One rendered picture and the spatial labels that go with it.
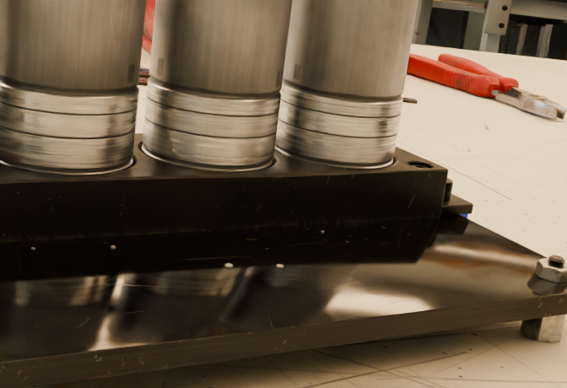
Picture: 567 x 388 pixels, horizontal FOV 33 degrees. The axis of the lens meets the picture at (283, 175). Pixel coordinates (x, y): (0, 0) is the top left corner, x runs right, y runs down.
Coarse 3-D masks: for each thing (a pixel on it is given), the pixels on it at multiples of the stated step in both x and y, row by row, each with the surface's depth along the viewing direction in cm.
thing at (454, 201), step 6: (450, 180) 20; (450, 186) 20; (450, 192) 20; (444, 198) 20; (450, 198) 20; (456, 198) 20; (444, 204) 19; (450, 204) 19; (456, 204) 20; (462, 204) 20; (468, 204) 20; (444, 210) 19; (450, 210) 19; (456, 210) 20; (462, 210) 20; (468, 210) 20
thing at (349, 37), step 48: (336, 0) 17; (384, 0) 17; (288, 48) 18; (336, 48) 18; (384, 48) 18; (288, 96) 18; (336, 96) 18; (384, 96) 18; (288, 144) 18; (336, 144) 18; (384, 144) 18
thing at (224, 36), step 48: (192, 0) 16; (240, 0) 16; (288, 0) 17; (192, 48) 16; (240, 48) 16; (192, 96) 16; (240, 96) 16; (144, 144) 17; (192, 144) 17; (240, 144) 17
